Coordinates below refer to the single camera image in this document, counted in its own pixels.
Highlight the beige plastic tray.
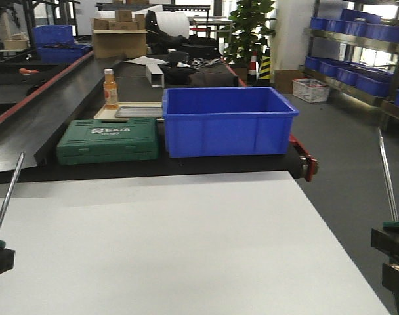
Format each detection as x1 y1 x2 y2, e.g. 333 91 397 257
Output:
93 102 163 121

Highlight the large blue plastic bin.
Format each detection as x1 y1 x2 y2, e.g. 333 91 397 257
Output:
162 87 299 158

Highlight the green SATA tool case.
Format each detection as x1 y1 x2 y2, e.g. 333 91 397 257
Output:
56 118 159 165

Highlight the brown cardboard box on floor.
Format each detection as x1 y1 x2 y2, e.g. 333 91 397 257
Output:
274 70 305 93

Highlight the black yellow traffic cone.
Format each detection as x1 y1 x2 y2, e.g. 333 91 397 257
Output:
259 47 271 81

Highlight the orange handled tool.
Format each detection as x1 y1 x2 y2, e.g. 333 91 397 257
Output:
19 68 39 75

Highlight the red conveyor end bracket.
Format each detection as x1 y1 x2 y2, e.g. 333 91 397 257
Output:
289 134 319 182

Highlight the small grey metal tray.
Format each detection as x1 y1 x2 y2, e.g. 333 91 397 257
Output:
114 106 163 119

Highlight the white plastic crate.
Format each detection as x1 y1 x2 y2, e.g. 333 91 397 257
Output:
292 78 330 103

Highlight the white square metal tube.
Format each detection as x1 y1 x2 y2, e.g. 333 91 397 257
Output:
146 64 165 88

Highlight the orange drink bottle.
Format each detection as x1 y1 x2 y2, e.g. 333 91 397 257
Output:
103 68 118 109

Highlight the blue bin stacked behind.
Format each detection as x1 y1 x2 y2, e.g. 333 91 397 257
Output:
32 25 74 47

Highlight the black cloth pile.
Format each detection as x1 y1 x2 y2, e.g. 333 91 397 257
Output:
159 64 239 87

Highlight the red white traffic cone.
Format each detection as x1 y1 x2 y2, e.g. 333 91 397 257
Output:
247 51 257 85

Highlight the large cardboard box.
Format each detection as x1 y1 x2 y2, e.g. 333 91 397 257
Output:
92 30 147 59

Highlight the green-handled screwdriver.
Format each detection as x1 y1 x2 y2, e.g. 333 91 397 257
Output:
0 152 26 249
377 127 399 228

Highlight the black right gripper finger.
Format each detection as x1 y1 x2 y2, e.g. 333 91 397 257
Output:
371 226 399 314

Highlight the green potted plant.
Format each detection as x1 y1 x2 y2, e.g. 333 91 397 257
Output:
224 0 276 64

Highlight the blue bin on conveyor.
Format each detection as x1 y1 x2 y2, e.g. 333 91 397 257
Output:
37 44 91 64

